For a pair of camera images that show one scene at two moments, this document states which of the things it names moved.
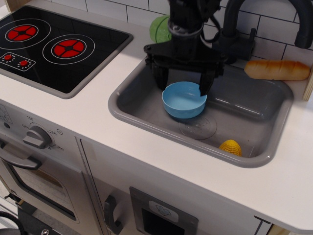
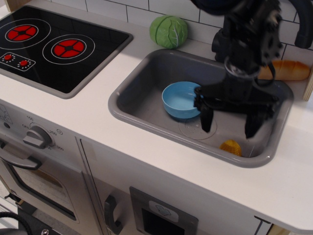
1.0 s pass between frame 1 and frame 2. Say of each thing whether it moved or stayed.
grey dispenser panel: stayed
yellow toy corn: stayed
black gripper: moved
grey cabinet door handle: stayed
